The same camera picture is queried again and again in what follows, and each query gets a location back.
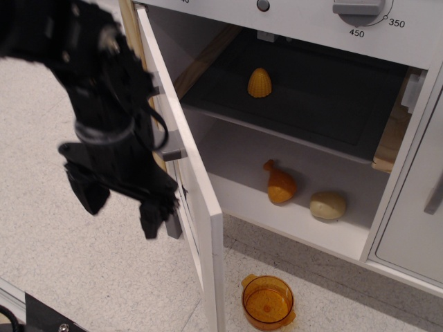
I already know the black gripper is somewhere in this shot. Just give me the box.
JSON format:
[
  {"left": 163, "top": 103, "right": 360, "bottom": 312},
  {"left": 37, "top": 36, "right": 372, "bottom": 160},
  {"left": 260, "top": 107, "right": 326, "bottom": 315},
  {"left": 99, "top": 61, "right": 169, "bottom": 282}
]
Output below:
[{"left": 58, "top": 120, "right": 177, "bottom": 239}]

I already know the white oven door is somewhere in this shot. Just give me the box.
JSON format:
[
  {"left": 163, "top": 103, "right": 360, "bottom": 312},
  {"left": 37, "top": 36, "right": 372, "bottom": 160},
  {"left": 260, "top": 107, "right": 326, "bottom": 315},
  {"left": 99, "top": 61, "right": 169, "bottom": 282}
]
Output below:
[{"left": 135, "top": 5, "right": 226, "bottom": 331}]

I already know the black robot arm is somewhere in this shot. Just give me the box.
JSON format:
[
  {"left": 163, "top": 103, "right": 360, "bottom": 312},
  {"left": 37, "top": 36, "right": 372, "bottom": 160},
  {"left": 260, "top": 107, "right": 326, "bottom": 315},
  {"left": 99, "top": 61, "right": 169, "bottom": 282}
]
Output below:
[{"left": 1, "top": 1, "right": 178, "bottom": 239}]

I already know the dark grey oven tray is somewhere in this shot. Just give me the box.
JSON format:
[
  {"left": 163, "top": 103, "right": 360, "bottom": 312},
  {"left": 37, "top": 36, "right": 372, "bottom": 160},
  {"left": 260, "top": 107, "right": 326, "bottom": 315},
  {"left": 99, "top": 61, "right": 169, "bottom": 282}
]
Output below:
[{"left": 182, "top": 29, "right": 407, "bottom": 162}]

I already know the grey cabinet foot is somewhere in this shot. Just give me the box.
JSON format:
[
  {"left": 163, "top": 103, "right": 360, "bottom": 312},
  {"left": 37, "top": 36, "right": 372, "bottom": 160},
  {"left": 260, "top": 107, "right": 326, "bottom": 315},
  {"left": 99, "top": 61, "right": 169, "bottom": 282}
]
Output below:
[{"left": 165, "top": 212, "right": 183, "bottom": 239}]

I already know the black mounting plate with screw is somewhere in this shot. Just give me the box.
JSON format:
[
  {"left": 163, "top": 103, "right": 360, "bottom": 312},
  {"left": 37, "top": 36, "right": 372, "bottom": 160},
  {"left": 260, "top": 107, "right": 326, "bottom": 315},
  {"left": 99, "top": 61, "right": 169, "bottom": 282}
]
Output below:
[{"left": 24, "top": 293, "right": 87, "bottom": 332}]

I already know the orange toy chicken drumstick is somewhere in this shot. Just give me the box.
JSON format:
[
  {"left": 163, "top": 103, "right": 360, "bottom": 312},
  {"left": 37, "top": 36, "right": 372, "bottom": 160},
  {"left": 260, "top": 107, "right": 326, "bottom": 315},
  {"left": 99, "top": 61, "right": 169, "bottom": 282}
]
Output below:
[{"left": 263, "top": 159, "right": 298, "bottom": 204}]

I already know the orange transparent toy pot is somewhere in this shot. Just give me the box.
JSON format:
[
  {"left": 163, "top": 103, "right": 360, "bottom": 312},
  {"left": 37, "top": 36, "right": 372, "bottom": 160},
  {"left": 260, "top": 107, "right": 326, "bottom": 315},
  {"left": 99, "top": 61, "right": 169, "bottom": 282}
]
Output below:
[{"left": 241, "top": 274, "right": 296, "bottom": 331}]

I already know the yellow toy corn piece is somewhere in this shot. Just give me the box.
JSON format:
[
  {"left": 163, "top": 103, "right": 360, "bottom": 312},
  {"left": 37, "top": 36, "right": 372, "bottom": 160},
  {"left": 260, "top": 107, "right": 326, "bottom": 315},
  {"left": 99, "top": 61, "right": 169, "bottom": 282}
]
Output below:
[{"left": 247, "top": 68, "right": 272, "bottom": 98}]

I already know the beige toy potato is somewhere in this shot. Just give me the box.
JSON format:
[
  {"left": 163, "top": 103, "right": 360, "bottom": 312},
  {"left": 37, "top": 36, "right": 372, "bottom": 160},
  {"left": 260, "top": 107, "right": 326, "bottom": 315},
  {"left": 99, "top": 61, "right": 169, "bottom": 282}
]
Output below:
[{"left": 309, "top": 191, "right": 347, "bottom": 220}]

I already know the white toy kitchen cabinet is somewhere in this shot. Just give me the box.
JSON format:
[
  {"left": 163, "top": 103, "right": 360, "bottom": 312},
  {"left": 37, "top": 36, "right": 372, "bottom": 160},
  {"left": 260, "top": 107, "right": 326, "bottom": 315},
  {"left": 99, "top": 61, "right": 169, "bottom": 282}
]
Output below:
[{"left": 120, "top": 1, "right": 442, "bottom": 295}]

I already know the grey round button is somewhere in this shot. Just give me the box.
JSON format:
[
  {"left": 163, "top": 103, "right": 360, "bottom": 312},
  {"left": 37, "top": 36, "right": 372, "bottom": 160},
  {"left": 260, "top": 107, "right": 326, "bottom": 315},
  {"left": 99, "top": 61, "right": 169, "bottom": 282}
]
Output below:
[{"left": 256, "top": 0, "right": 270, "bottom": 12}]

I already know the white right cabinet door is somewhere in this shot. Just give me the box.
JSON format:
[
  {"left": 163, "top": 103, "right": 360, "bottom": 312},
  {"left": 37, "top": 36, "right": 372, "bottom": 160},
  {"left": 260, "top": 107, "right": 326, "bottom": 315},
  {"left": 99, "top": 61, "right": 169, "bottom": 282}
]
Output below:
[{"left": 370, "top": 77, "right": 442, "bottom": 288}]

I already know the grey temperature knob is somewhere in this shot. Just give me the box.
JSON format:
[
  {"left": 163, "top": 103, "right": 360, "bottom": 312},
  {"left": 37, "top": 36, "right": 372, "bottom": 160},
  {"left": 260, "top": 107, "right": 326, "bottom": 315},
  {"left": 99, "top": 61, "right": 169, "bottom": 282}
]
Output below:
[{"left": 332, "top": 0, "right": 386, "bottom": 17}]

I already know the grey oven door handle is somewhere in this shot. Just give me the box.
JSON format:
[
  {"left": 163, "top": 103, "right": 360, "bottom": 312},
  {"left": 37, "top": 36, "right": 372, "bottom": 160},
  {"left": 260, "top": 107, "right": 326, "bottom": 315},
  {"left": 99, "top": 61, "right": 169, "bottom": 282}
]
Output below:
[{"left": 150, "top": 71, "right": 187, "bottom": 162}]

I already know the aluminium frame rail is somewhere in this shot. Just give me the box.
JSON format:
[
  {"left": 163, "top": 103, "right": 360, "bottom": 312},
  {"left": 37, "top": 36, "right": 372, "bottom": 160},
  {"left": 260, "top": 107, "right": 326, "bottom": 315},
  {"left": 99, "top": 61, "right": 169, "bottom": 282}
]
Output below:
[{"left": 0, "top": 278, "right": 26, "bottom": 323}]

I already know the black cable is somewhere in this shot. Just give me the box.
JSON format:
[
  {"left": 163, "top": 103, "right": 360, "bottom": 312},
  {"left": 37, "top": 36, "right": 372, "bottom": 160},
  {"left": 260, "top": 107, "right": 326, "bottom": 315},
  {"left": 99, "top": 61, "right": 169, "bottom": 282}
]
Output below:
[{"left": 0, "top": 306, "right": 21, "bottom": 332}]

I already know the grey right door handle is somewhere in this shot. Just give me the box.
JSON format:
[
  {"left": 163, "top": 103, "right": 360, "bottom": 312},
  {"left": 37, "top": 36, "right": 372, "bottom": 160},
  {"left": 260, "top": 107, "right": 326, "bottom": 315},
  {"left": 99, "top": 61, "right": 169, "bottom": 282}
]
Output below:
[{"left": 424, "top": 175, "right": 443, "bottom": 215}]

